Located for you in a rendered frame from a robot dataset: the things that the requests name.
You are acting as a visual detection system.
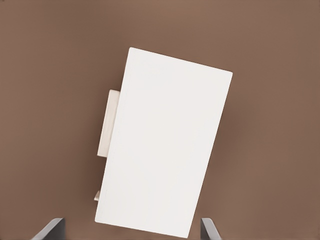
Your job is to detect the white oven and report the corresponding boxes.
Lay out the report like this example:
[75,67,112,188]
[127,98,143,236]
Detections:
[94,46,234,239]

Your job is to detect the pale oven door handle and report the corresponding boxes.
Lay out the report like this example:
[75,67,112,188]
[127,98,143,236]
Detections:
[96,89,120,158]

